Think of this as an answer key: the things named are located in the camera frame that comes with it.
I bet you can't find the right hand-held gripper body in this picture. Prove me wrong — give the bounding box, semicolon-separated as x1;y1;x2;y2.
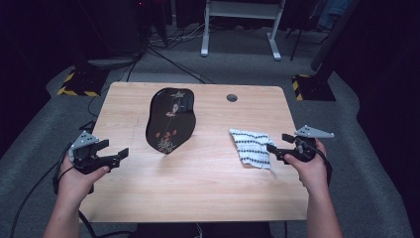
284;124;335;163

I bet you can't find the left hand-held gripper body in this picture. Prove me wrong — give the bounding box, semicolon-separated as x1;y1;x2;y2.
68;130;120;176

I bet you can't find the white patterned cloth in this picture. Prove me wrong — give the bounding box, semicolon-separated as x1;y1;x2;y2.
229;128;277;177

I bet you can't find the black decorated oval tray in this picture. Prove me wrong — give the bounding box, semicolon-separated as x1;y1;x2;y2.
145;86;197;155

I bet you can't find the person's right hand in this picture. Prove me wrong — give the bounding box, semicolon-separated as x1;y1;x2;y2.
283;138;332;198

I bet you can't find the person's left hand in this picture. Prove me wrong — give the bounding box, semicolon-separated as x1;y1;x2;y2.
57;154;111;207

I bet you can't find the round grey stand base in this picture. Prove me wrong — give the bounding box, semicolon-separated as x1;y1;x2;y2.
86;57;141;71

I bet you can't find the black tripod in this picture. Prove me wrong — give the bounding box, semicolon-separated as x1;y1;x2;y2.
285;29;305;61

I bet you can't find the blue cloth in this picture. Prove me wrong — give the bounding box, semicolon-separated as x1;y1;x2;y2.
317;0;352;31

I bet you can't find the right hand-held gripper cable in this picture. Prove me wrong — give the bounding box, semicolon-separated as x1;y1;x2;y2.
315;147;334;186

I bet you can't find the hand-held gripper cable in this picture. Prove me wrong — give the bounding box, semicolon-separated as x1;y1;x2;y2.
52;142;96;196
315;147;334;186

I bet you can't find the left hand-held gripper cable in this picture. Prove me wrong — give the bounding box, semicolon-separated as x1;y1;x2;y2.
52;142;96;196

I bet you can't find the black yellow striped base plate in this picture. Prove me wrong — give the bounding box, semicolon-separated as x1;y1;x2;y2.
56;67;110;98
291;73;337;102

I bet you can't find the long black floor cable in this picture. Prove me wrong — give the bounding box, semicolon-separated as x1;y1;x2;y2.
9;142;72;238

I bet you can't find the dark slanted post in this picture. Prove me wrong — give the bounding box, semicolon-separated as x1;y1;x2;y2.
310;0;362;72

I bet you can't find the bundle of floor cables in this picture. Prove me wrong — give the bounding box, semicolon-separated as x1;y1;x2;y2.
148;22;206;45

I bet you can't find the white desk frame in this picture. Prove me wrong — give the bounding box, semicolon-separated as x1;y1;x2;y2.
200;0;287;61

